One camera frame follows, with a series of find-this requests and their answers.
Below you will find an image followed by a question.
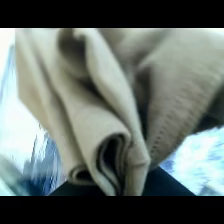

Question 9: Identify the beige garment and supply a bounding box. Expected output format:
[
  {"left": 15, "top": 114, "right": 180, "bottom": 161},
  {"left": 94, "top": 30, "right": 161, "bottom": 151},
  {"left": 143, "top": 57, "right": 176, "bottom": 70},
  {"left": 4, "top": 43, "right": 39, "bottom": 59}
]
[{"left": 14, "top": 28, "right": 224, "bottom": 197}]

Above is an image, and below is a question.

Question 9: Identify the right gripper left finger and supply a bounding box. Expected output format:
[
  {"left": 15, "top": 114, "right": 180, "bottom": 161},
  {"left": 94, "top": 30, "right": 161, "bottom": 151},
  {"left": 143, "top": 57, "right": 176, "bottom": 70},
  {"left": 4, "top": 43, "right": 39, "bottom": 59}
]
[{"left": 48, "top": 179, "right": 107, "bottom": 197}]

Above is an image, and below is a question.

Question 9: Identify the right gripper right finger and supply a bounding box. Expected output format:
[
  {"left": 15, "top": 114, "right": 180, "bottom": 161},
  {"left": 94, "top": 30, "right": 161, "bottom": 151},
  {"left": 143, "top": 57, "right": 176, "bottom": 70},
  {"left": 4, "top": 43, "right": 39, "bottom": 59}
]
[{"left": 142, "top": 165, "right": 196, "bottom": 197}]

